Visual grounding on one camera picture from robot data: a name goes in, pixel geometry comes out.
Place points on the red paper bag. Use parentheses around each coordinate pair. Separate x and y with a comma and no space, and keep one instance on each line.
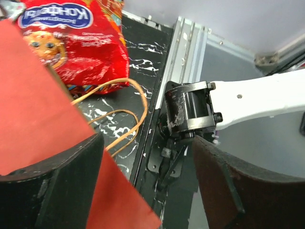
(38,121)

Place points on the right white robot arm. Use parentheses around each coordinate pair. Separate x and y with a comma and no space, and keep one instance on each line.
(193,108)

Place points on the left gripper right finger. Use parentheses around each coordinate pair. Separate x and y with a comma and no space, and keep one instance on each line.
(239,195)

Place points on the red cookie snack bag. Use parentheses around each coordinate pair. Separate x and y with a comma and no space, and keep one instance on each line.
(81,40)

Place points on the grey foil snack packet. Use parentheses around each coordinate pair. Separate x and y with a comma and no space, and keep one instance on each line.
(11,9)

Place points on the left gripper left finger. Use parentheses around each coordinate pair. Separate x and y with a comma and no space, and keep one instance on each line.
(55,193)

